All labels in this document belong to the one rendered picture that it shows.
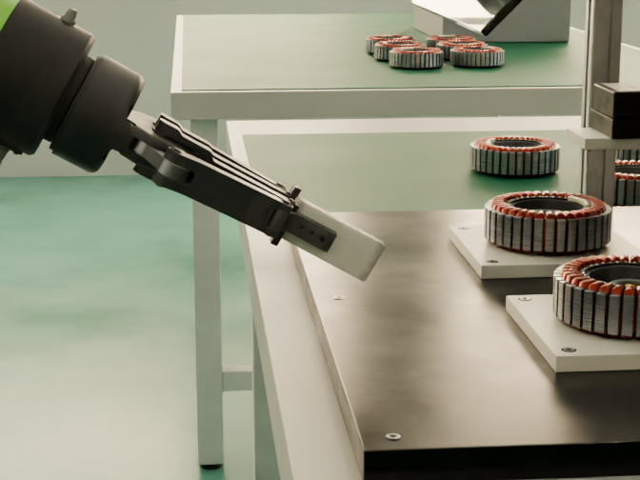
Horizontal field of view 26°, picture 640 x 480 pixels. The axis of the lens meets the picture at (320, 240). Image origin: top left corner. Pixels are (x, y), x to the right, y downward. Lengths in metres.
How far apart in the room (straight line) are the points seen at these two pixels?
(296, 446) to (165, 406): 2.24
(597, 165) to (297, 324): 0.45
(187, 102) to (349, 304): 1.47
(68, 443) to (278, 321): 1.83
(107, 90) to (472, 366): 0.31
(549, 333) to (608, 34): 0.51
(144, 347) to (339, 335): 2.52
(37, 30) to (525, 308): 0.41
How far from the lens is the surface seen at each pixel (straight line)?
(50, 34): 0.92
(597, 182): 1.45
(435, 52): 2.88
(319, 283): 1.15
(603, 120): 1.24
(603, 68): 1.43
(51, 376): 3.34
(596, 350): 0.96
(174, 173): 0.89
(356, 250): 0.97
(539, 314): 1.03
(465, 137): 2.02
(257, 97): 2.54
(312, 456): 0.86
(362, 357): 0.97
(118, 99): 0.92
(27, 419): 3.08
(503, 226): 1.21
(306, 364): 1.02
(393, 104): 2.56
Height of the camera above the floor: 1.07
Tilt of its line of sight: 14 degrees down
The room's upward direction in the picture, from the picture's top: straight up
